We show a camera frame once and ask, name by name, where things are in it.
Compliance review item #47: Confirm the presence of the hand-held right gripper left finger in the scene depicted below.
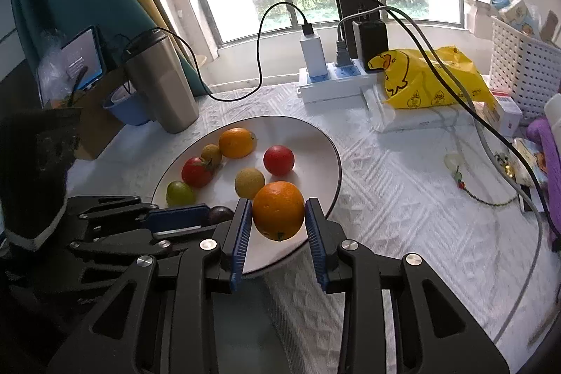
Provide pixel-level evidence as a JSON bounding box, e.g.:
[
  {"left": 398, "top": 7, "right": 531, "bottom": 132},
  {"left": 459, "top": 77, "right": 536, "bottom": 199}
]
[{"left": 46, "top": 199, "right": 254, "bottom": 374}]

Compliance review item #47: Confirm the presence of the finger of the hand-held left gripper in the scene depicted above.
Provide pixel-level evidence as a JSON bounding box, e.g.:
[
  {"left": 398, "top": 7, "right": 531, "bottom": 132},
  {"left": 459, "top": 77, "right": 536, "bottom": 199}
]
[
  {"left": 66, "top": 195, "right": 211, "bottom": 242},
  {"left": 69, "top": 224, "right": 221, "bottom": 270}
]

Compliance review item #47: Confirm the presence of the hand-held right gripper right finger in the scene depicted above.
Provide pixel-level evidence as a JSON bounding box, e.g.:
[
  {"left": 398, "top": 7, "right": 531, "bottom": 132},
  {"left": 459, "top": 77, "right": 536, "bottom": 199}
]
[{"left": 305, "top": 198, "right": 511, "bottom": 374}]

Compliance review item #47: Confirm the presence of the yellow-green round fruit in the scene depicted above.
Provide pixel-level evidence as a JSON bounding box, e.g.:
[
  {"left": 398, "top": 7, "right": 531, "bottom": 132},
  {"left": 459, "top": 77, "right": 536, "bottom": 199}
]
[{"left": 165, "top": 180, "right": 196, "bottom": 207}]

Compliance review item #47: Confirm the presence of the dark purple round fruit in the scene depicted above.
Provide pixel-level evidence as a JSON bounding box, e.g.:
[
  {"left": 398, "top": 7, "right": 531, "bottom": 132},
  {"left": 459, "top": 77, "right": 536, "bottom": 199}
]
[{"left": 206, "top": 205, "right": 234, "bottom": 226}]

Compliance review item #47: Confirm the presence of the oval orange kumquat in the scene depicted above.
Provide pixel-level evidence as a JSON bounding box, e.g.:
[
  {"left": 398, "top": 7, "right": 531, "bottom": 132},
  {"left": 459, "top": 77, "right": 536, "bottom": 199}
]
[{"left": 252, "top": 181, "right": 306, "bottom": 243}]

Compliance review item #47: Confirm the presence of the red cherry tomato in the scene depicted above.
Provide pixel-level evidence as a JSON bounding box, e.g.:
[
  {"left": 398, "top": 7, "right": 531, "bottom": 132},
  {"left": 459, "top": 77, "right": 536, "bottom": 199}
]
[
  {"left": 181, "top": 156, "right": 215, "bottom": 188},
  {"left": 263, "top": 144, "right": 296, "bottom": 177}
]

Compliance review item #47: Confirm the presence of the yellow-brown longan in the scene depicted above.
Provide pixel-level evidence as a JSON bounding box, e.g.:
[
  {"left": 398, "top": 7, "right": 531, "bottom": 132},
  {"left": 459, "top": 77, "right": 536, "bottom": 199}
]
[
  {"left": 234, "top": 167, "right": 266, "bottom": 200},
  {"left": 200, "top": 143, "right": 223, "bottom": 167}
]

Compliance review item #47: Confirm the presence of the white round plate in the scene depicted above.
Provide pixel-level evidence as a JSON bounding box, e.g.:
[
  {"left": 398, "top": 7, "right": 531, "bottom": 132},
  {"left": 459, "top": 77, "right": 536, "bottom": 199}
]
[{"left": 151, "top": 115, "right": 343, "bottom": 275}]

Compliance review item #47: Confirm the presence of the round orange citrus fruit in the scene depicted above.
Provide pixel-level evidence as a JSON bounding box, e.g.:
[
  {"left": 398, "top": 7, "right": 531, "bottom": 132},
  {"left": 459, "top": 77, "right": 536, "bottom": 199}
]
[{"left": 218, "top": 127, "right": 257, "bottom": 159}]

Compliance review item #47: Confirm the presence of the cardboard box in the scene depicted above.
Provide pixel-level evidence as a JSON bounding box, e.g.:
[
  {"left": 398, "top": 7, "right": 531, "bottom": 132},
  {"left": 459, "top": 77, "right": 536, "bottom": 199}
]
[{"left": 71, "top": 72, "right": 133, "bottom": 161}]

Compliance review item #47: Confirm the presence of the clear plastic bag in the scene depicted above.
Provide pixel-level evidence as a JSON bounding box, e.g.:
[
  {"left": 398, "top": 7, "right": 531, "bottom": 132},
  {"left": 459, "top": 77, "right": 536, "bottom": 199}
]
[{"left": 37, "top": 29, "right": 89, "bottom": 108}]

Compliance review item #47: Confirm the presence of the blue plastic bowl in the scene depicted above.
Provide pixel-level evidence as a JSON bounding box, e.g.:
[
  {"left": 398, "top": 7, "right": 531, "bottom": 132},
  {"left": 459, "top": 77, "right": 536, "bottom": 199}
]
[{"left": 102, "top": 87, "right": 155, "bottom": 127}]

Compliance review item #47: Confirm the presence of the steel thermos tumbler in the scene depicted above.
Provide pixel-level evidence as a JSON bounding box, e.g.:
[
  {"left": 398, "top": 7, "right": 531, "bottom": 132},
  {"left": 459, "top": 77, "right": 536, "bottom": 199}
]
[{"left": 123, "top": 28, "right": 201, "bottom": 135}]

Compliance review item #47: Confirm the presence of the white power strip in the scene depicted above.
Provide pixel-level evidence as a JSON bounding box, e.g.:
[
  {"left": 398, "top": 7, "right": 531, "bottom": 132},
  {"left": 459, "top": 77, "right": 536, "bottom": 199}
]
[{"left": 297, "top": 60, "right": 378, "bottom": 104}]

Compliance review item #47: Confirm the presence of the white wipes pack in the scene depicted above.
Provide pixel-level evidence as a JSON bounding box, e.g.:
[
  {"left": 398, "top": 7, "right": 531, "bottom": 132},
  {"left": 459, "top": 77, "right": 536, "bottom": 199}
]
[{"left": 361, "top": 87, "right": 462, "bottom": 134}]

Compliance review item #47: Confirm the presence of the white charger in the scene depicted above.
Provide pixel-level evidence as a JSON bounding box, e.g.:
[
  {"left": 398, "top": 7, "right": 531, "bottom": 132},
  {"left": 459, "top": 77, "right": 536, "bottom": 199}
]
[{"left": 299, "top": 34, "right": 327, "bottom": 78}]

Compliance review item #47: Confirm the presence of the black plug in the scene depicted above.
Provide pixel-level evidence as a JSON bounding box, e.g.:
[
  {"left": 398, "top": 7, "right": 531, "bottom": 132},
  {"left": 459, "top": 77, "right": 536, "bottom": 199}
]
[{"left": 335, "top": 40, "right": 354, "bottom": 66}]

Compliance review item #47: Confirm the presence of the balcony railing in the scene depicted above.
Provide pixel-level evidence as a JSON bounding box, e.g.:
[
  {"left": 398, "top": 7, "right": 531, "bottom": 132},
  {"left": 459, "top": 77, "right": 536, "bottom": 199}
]
[{"left": 196, "top": 0, "right": 484, "bottom": 60}]

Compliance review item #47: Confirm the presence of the yellow plastic bag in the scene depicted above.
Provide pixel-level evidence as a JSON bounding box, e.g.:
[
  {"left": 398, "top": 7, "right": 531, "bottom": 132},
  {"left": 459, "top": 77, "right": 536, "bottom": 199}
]
[{"left": 367, "top": 46, "right": 501, "bottom": 111}]

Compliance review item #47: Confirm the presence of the black charger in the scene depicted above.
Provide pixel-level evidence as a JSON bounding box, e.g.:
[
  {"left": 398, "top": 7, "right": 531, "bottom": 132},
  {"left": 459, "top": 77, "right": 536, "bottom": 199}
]
[{"left": 352, "top": 19, "right": 390, "bottom": 73}]

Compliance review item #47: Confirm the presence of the red and white box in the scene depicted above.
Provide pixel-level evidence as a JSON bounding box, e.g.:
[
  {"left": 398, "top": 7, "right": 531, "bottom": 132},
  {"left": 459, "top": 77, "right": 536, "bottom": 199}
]
[{"left": 475, "top": 89, "right": 525, "bottom": 137}]

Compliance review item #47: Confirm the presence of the colourful printed packet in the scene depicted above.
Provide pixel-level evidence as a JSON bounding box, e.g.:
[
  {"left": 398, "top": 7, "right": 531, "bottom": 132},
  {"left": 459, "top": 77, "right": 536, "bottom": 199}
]
[{"left": 512, "top": 137, "right": 549, "bottom": 187}]

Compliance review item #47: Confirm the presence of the purple cloth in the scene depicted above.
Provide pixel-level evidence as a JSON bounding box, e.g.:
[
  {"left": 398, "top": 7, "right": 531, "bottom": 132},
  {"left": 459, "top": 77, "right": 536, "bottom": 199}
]
[{"left": 525, "top": 115, "right": 561, "bottom": 183}]

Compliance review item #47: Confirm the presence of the white plastic basket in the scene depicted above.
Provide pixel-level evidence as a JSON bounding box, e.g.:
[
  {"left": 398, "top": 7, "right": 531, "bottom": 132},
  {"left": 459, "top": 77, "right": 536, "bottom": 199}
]
[{"left": 488, "top": 15, "right": 561, "bottom": 121}]

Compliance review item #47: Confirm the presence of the blue and white bottle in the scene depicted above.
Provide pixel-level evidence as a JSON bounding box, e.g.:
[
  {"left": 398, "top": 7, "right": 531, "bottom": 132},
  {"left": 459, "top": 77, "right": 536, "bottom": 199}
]
[{"left": 490, "top": 0, "right": 543, "bottom": 38}]

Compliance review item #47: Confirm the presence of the jade pendant necklace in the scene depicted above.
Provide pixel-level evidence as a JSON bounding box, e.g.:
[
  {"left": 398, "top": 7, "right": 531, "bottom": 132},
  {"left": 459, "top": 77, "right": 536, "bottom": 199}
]
[{"left": 444, "top": 152, "right": 519, "bottom": 207}]

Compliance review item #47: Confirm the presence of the black charger cable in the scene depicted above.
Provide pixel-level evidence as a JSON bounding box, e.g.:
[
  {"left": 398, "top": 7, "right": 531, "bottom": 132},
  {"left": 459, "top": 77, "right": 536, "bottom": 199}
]
[{"left": 208, "top": 1, "right": 313, "bottom": 102}]

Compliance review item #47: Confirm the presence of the grey cable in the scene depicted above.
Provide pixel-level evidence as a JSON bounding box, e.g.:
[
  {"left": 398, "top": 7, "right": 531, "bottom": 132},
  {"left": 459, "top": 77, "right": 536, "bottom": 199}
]
[{"left": 338, "top": 5, "right": 545, "bottom": 345}]

